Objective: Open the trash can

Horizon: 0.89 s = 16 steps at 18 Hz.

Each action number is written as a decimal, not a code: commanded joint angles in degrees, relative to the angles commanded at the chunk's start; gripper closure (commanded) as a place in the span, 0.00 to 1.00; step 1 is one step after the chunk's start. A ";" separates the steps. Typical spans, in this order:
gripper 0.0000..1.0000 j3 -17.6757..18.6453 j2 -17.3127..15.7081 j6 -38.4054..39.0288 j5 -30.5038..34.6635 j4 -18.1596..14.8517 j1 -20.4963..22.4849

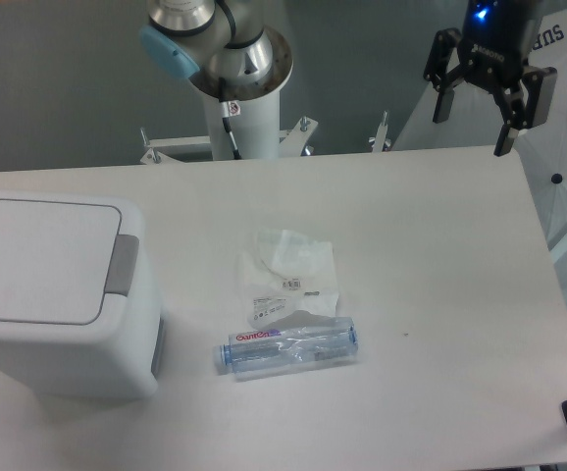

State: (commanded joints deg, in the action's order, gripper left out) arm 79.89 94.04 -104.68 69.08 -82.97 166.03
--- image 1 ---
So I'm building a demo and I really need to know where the crushed clear plastic bottle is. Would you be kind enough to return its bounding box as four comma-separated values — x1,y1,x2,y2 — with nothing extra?
212,317,358,381

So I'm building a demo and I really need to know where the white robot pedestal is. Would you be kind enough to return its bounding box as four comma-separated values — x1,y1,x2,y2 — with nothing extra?
199,91,280,161

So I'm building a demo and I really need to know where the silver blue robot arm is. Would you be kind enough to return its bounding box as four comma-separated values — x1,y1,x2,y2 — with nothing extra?
139,1,557,160

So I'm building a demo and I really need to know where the clear plastic packaging bag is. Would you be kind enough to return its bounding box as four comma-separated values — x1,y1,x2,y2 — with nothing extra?
238,228,339,330

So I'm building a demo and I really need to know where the white superior umbrella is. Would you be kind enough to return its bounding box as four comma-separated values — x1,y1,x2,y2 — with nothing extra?
390,3,567,315

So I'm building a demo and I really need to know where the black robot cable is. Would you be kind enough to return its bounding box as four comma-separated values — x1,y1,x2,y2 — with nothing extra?
217,76,242,160

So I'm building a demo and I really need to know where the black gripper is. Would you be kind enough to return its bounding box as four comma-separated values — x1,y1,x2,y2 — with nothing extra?
423,1,557,157

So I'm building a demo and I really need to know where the white trash can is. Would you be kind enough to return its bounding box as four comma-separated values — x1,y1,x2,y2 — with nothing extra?
0,190,164,399

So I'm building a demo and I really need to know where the white metal base frame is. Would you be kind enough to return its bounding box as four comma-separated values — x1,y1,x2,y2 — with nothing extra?
138,110,393,166

